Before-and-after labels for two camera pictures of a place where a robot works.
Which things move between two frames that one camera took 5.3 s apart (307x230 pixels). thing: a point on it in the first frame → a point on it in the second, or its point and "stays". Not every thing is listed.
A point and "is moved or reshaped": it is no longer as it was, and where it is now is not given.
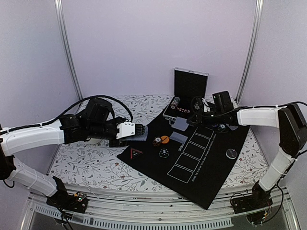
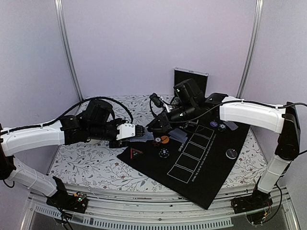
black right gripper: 200,121 → 165,126
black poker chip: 164,153 stays
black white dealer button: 231,154 stays
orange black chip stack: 157,141 stays
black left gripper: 115,144 stays
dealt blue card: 180,123 is moved or reshaped
